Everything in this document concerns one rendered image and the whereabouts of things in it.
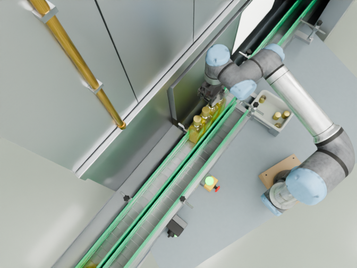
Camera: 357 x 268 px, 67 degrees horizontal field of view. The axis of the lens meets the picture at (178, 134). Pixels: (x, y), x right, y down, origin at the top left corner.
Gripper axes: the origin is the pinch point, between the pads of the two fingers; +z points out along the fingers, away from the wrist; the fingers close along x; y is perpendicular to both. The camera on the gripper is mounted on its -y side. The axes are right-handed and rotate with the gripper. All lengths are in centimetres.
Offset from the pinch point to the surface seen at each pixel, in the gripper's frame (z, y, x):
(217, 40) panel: -12.1, -16.8, -11.9
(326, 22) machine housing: 35, -102, 16
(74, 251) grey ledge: 31, 93, -10
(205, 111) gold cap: 2.5, 6.7, 1.1
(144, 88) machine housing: -25.9, 23.3, -14.5
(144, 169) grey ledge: 31, 42, -10
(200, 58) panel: -12.8, -5.3, -11.8
